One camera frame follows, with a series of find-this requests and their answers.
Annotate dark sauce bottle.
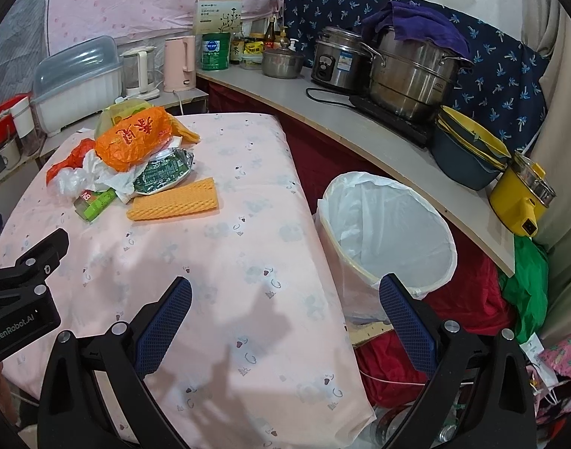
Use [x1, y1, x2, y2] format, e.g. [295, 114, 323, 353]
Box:
[263, 15, 276, 49]

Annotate dark blue yellow basins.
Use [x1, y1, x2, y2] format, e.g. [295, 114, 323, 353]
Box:
[429, 106, 512, 190]

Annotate orange foam net sleeve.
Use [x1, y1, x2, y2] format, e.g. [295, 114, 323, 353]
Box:
[126, 177, 220, 221]

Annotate dark green foil wrapper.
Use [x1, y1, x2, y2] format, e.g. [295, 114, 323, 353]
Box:
[134, 148, 194, 196]

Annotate blue patterned cloth backsplash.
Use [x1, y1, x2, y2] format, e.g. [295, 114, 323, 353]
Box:
[284, 0, 548, 151]

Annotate small steel pot with lid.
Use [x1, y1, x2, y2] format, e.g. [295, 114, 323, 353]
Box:
[261, 49, 304, 79]

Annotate white tissue bag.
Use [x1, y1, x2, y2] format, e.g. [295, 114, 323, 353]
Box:
[47, 150, 147, 204]

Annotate black induction cooker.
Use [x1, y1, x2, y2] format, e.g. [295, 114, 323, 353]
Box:
[349, 95, 433, 149]

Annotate orange plastic bag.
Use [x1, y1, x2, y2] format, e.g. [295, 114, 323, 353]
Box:
[95, 107, 173, 172]

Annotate pink electric kettle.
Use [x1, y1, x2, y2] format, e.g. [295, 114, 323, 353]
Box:
[164, 36, 196, 92]

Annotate green tea carton box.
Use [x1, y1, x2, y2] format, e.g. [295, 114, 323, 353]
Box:
[73, 189, 116, 223]

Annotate green tin can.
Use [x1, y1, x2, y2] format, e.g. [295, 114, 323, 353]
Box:
[201, 33, 231, 71]

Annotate large steel steamer pot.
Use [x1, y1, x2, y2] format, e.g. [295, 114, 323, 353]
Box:
[359, 30, 474, 120]

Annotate pink floral tablecloth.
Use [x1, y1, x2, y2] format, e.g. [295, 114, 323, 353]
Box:
[0, 112, 378, 449]

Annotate red plastic basket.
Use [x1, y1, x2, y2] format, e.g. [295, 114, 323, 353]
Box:
[0, 93, 30, 144]

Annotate silver rice cooker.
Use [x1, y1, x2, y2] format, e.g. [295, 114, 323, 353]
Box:
[311, 27, 371, 94]

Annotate green yellow snack bag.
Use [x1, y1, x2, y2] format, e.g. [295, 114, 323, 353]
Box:
[93, 98, 150, 139]

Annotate green plastic bag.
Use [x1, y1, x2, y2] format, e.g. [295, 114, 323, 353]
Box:
[498, 236, 549, 343]

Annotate beige cardboard box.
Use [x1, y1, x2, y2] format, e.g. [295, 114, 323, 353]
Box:
[193, 0, 242, 34]

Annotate black power cable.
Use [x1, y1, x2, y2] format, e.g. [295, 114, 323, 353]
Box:
[306, 86, 362, 110]

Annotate white glass electric kettle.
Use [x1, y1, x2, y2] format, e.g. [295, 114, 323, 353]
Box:
[121, 46, 160, 100]

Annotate purple cloth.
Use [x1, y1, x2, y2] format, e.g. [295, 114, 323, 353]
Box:
[360, 1, 471, 59]

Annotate red plastic bag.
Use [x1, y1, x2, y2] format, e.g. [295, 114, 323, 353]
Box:
[46, 138, 95, 184]

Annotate trash bin with white liner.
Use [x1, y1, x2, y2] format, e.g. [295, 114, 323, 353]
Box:
[315, 171, 458, 324]

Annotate white dish rack with lid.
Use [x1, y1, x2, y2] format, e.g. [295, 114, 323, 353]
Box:
[32, 36, 123, 137]

